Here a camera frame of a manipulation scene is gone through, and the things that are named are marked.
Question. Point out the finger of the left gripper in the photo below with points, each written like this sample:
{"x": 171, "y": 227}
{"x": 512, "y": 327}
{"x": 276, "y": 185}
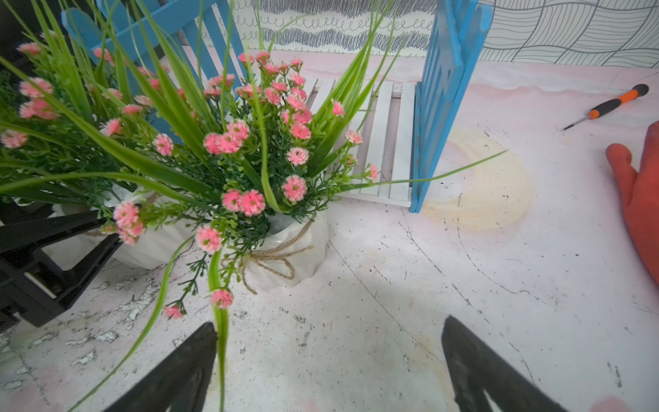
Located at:
{"x": 34, "y": 287}

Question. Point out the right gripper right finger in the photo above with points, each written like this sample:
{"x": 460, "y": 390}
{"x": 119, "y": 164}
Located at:
{"x": 481, "y": 378}

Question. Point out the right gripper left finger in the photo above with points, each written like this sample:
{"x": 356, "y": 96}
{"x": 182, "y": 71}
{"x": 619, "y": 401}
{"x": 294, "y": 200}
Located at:
{"x": 178, "y": 383}

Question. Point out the pink flower pot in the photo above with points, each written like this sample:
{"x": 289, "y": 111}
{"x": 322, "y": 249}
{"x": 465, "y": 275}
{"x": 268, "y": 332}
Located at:
{"x": 40, "y": 62}
{"x": 253, "y": 147}

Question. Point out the blue white wooden rack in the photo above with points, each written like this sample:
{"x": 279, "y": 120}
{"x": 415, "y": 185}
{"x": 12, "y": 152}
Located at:
{"x": 408, "y": 125}

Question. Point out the orange black screwdriver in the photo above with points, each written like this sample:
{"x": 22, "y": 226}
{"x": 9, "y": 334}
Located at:
{"x": 607, "y": 107}

